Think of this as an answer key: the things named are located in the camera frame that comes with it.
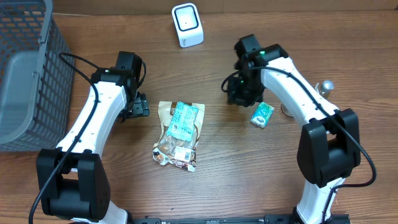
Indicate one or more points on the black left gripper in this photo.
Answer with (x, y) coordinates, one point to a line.
(142, 107)

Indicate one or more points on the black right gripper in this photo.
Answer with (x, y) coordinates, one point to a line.
(237, 97)

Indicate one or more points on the teal white tissue pack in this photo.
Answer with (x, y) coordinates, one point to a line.
(262, 114)

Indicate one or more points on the green lid white jar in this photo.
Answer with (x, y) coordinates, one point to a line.
(286, 111)

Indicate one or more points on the teal white snack packet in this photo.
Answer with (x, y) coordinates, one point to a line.
(182, 122)

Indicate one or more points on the brown white snack packet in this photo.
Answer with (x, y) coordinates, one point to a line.
(169, 150)

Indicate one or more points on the yellow juice bottle silver cap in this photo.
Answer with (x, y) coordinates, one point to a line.
(325, 88)

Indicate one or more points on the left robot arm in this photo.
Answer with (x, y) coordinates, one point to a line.
(72, 180)

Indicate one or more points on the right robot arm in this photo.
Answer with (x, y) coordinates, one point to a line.
(328, 149)

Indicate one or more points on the white barcode scanner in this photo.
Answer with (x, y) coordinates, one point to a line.
(188, 25)

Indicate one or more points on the grey plastic mesh basket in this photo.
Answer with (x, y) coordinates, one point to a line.
(36, 86)

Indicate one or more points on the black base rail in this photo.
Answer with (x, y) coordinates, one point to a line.
(214, 220)

